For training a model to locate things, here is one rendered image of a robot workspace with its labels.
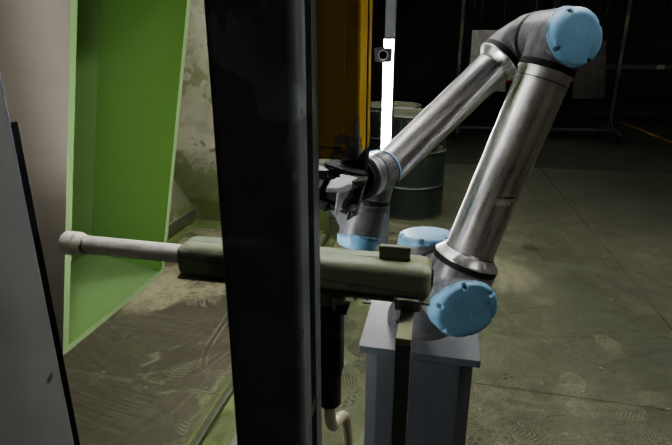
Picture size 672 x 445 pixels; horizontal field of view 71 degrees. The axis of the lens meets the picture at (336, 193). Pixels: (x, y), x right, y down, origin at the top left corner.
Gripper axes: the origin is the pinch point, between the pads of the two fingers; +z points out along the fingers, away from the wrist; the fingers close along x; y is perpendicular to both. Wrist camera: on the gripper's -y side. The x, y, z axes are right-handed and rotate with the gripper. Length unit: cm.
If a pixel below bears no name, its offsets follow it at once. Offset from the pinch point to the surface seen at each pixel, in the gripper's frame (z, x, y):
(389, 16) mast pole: -168, 49, -48
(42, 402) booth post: 17, 30, 44
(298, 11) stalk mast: 37.0, -10.9, -18.6
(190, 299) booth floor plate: -140, 113, 122
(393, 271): 15.0, -17.1, 3.6
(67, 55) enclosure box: -25, 83, -4
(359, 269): 15.7, -13.5, 4.5
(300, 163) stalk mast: 36.1, -12.7, -9.5
